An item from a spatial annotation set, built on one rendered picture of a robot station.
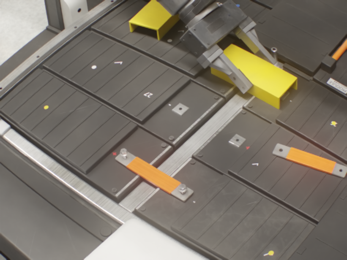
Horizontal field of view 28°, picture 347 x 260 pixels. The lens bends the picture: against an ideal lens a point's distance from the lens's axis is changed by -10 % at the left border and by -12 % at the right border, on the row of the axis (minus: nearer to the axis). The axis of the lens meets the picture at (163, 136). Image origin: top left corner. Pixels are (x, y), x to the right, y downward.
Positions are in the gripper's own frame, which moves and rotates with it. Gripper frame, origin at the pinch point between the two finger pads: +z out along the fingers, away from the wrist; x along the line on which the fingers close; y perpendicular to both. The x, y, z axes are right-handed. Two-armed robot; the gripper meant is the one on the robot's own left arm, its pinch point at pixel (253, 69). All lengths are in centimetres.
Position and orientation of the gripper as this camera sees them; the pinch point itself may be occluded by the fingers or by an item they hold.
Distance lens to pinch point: 141.4
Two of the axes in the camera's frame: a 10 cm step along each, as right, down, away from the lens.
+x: -6.5, 5.9, -4.7
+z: 6.7, 7.4, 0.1
